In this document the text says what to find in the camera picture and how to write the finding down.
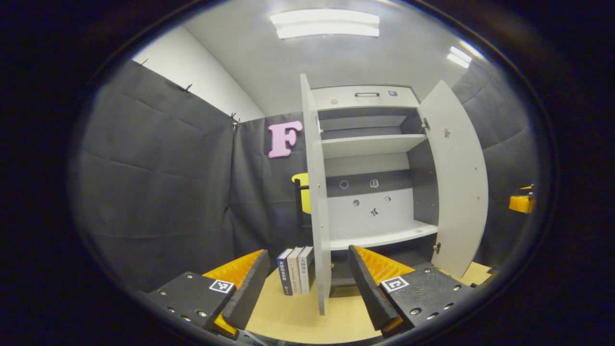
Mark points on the black backdrop cloth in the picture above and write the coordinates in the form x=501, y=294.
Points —
x=158, y=182

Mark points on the dark blue book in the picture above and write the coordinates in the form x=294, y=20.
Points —
x=285, y=274

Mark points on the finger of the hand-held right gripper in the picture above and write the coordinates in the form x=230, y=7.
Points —
x=520, y=204

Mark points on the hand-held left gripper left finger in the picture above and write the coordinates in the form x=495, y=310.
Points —
x=250, y=293

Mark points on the grey shoe cabinet door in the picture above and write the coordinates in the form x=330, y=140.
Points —
x=319, y=216
x=456, y=192

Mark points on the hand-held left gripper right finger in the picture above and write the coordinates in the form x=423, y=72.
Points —
x=367, y=293

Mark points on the small ceiling light panel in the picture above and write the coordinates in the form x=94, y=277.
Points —
x=459, y=56

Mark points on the grey double-door shoe cabinet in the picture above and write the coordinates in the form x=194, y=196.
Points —
x=375, y=144

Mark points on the large ceiling light panel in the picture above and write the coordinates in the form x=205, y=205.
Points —
x=324, y=24

